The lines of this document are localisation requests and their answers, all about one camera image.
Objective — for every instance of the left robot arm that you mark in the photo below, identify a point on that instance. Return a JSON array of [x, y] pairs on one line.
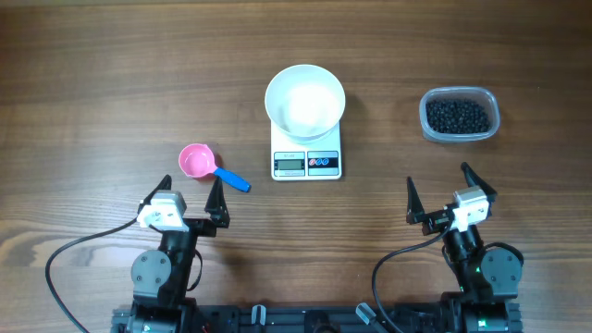
[[161, 277]]

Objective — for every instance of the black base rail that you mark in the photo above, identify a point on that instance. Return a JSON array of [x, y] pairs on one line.
[[319, 318]]

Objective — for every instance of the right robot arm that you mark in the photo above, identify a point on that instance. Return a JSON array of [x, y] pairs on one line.
[[488, 275]]

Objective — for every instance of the white digital kitchen scale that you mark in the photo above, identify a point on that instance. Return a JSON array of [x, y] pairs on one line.
[[318, 159]]

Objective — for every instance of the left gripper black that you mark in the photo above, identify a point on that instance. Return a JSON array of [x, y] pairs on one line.
[[214, 206]]

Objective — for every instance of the white bowl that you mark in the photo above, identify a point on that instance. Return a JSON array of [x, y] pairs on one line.
[[305, 102]]

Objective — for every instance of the clear plastic container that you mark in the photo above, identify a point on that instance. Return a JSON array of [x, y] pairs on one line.
[[481, 95]]

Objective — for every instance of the black beans in container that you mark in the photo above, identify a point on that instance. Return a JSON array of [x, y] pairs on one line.
[[457, 116]]

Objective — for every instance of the pink scoop blue handle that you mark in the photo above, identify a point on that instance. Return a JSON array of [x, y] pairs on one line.
[[198, 161]]

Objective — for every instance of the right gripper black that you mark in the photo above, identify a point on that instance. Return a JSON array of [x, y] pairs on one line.
[[434, 222]]

